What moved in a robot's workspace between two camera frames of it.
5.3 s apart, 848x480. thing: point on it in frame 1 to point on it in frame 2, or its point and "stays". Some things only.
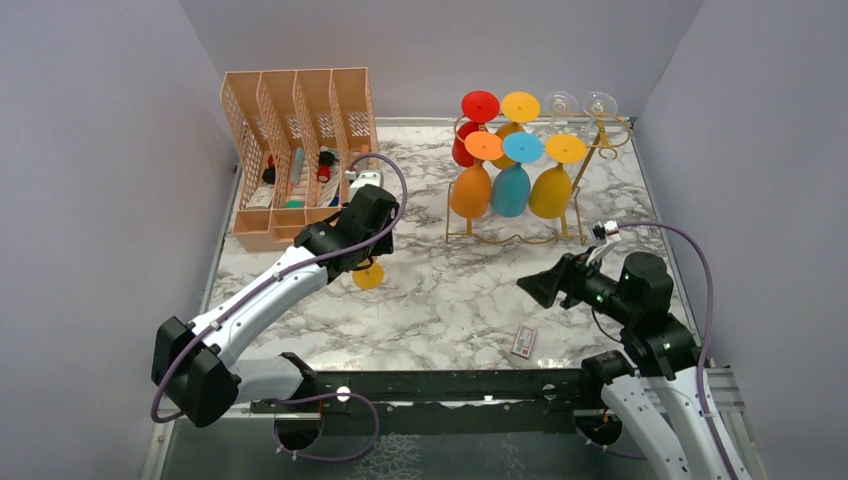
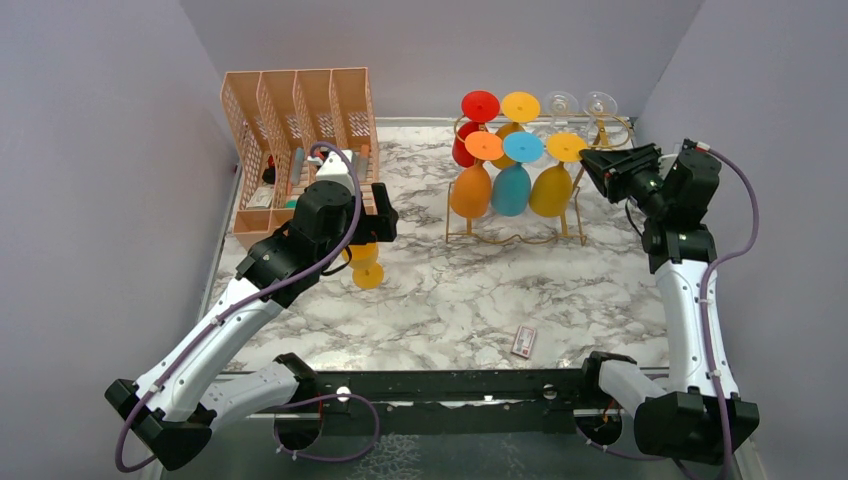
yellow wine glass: x=370 y=278 stays
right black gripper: x=566 y=276 to x=610 y=169
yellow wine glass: x=551 y=189 stays
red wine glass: x=478 y=107 stays
